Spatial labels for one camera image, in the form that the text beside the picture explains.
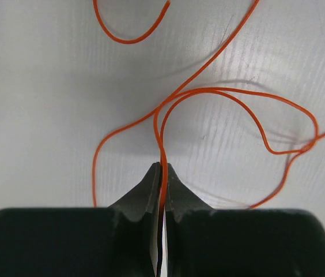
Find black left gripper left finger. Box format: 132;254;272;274
0;163;162;276

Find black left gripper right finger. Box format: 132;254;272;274
165;167;325;276

